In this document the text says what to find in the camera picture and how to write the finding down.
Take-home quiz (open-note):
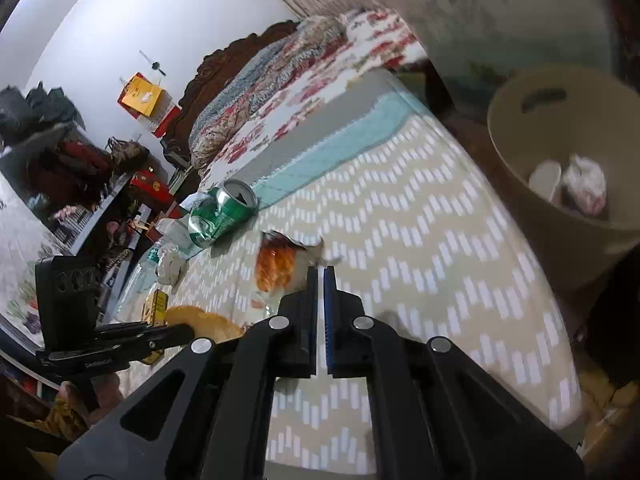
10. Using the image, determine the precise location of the yellow cardboard box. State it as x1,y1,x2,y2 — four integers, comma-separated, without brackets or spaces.
141,289,168,366

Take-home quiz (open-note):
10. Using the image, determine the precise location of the clear plastic bottle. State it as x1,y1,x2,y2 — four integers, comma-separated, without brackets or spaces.
114,218,193,322

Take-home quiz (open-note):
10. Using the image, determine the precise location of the orange round snack piece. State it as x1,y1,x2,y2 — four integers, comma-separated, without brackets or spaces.
165,306,244,344

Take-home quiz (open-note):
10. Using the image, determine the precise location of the crushed green can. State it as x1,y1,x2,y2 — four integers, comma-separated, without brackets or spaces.
188,179,258,248

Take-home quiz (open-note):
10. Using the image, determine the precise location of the orange snack bag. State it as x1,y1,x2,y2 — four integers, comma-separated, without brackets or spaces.
254,231,342,296

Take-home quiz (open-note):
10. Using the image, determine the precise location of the white red wrapper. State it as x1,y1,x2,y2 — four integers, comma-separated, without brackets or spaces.
561,154,608,217

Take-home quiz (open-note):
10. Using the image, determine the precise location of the beige round trash bin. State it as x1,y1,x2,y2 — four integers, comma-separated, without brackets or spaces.
487,65,639,289

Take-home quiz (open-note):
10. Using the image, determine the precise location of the person's left hand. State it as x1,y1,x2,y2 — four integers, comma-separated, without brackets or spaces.
56,373,124,426

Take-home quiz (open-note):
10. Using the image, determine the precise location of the cluttered dark shelf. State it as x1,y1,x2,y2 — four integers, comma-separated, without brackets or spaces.
1,86,156,323

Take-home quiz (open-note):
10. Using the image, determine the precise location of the beige zigzag patterned blanket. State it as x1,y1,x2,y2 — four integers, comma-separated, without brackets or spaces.
167,115,585,445

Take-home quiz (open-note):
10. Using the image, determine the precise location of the dark wooden headboard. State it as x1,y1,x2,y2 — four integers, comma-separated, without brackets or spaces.
160,21,298,169

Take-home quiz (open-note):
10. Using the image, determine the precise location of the folded patchwork quilt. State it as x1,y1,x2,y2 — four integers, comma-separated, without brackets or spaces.
189,16,345,174

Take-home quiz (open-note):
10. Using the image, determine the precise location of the floral bed sheet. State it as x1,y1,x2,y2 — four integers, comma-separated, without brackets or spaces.
198,9,427,191

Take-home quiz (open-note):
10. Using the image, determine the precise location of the clear storage bin blue lid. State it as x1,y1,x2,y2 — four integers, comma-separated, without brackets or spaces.
378,0,617,110

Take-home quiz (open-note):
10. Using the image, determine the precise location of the yellow wall calendar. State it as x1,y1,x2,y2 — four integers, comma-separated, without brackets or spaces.
117,73,163,119

